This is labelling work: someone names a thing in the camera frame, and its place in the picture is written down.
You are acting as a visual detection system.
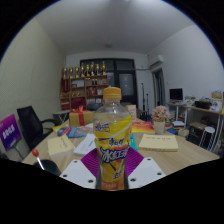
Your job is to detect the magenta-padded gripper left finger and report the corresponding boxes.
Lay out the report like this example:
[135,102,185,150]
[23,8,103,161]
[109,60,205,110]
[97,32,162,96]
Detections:
[59,148,101,190]

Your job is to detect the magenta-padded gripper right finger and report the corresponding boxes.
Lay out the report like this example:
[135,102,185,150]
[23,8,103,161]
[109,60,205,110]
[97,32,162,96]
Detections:
[124,146,167,190]

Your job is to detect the yellow-labelled orange drink bottle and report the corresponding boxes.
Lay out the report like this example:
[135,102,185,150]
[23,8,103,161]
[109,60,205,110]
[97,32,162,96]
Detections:
[92,86,133,192]

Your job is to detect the white booklet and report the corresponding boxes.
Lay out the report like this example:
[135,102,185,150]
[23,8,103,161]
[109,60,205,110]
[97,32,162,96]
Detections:
[72,132,98,157]

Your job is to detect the pale yellow book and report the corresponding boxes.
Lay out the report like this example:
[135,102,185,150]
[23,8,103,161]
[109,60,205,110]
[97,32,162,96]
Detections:
[137,133,180,153]

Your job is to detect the teal book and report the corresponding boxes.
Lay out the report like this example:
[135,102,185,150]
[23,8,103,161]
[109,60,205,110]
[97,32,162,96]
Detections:
[129,133,139,153]

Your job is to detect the cream notepad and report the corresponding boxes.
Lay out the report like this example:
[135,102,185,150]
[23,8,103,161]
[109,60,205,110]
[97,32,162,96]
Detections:
[46,134,76,159]

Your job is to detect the blue colourful packet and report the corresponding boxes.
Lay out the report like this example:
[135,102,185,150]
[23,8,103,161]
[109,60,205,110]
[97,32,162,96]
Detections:
[56,125,88,139]

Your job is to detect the orange red book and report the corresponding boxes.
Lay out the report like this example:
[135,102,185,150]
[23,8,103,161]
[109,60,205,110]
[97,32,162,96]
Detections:
[131,121,156,134]

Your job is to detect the yellow gift box red ribbon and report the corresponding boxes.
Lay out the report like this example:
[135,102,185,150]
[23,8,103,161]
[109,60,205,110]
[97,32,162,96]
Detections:
[68,105,95,128]

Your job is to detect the pink flowers in white pot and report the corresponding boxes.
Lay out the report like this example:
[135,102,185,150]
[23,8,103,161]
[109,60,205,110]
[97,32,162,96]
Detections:
[151,105,171,135]

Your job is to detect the small white side table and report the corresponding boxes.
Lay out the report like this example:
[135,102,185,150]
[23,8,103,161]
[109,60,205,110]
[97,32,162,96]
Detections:
[53,109,73,126]

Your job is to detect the small tan carton box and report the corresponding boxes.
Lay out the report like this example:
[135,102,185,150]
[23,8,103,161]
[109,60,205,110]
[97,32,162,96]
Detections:
[125,104,138,121]

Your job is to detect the black office chair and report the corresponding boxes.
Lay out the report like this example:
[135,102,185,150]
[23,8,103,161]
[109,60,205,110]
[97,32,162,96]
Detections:
[16,105,58,150]

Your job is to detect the black microphone stand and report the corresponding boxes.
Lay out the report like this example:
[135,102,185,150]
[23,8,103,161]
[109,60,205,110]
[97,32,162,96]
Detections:
[139,82,151,121]

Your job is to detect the white round stool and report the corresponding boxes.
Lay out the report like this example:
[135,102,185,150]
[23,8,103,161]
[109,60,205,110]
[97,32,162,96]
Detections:
[202,126,216,153]

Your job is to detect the cluttered wooden side desk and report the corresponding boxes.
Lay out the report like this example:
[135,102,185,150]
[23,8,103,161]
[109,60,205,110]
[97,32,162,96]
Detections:
[166,98,224,154]

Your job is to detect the purple sign board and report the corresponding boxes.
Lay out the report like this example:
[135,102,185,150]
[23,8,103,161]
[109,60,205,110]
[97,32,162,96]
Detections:
[0,113,23,152]

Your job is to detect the black computer monitor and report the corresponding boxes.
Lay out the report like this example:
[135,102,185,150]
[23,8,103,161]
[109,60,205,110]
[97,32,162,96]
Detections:
[169,87,184,102]

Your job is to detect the wooden shelf unit with trophies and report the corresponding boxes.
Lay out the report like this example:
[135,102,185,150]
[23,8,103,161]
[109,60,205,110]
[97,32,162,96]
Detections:
[59,60,109,111]

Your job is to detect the black framed glass door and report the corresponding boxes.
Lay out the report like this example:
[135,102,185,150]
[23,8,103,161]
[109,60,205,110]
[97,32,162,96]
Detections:
[79,58,138,108]

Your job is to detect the white wall air conditioner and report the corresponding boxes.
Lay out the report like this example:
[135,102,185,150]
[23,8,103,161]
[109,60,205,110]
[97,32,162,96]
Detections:
[147,54,165,69]

